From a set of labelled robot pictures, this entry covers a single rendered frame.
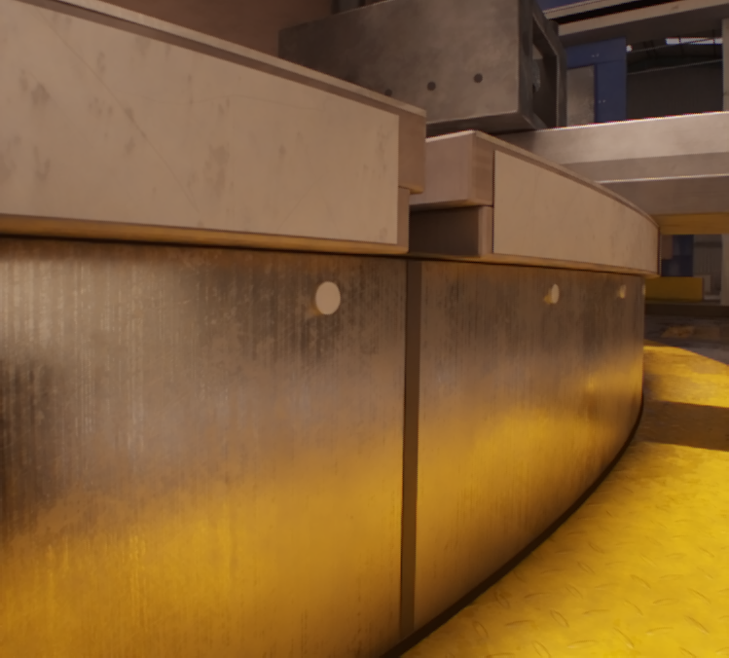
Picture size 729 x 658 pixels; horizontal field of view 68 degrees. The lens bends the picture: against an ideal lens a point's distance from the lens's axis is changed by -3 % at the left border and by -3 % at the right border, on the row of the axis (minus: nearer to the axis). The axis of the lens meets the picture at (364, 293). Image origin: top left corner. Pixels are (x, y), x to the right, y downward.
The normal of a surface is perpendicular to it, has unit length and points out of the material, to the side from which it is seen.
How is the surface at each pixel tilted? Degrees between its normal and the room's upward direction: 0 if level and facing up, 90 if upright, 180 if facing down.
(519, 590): 0
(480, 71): 90
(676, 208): 90
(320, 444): 90
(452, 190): 90
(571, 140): 72
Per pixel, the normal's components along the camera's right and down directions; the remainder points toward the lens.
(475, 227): -0.69, 0.00
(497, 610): 0.01, -1.00
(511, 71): -0.51, 0.01
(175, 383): 0.69, 0.03
